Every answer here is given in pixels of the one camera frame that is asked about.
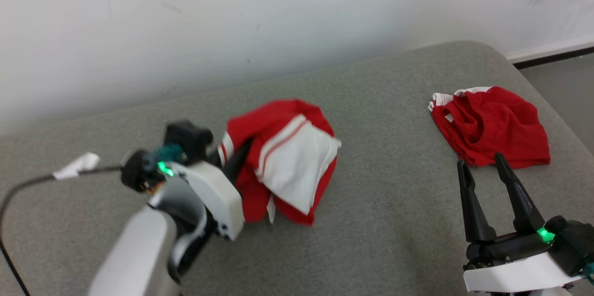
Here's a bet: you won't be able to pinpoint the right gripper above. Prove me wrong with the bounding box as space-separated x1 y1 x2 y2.
457 153 583 294

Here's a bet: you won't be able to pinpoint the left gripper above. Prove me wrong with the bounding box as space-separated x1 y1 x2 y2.
172 138 254 241

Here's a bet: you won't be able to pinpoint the red white basketball jersey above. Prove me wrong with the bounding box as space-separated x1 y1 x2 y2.
218 99 342 226

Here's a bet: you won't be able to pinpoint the red white-trimmed shorts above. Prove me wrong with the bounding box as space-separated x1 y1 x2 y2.
428 86 551 169

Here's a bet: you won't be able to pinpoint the grey fabric sofa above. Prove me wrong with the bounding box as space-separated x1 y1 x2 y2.
0 40 594 296

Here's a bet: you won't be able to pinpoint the teal cable connector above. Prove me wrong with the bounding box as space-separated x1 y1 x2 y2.
144 144 186 171

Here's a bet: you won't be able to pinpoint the white cable label tag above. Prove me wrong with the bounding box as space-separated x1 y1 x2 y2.
53 153 100 180

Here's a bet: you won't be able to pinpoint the white wall baseboard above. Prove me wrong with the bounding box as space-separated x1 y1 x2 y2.
506 38 594 70

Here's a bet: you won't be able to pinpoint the thin black cable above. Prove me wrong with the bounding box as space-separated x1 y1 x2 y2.
0 165 126 296

